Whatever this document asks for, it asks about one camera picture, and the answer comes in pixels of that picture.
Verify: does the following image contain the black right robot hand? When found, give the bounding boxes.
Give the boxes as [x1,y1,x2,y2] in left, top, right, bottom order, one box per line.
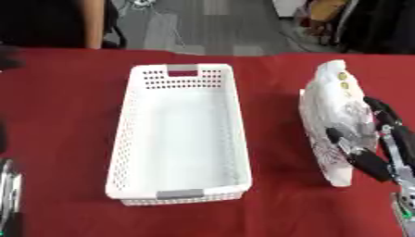
[324,95,415,186]

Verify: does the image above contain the white plastic snack bag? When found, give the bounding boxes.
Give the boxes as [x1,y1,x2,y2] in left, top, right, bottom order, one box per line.
[298,59,382,188]

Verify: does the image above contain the white perforated plastic basket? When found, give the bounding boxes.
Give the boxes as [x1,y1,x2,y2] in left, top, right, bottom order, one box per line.
[104,63,255,207]

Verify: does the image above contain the black chair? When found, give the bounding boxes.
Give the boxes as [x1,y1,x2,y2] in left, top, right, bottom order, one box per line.
[102,0,130,49]

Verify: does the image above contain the person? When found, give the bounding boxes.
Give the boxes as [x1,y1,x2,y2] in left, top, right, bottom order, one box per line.
[0,0,107,50]

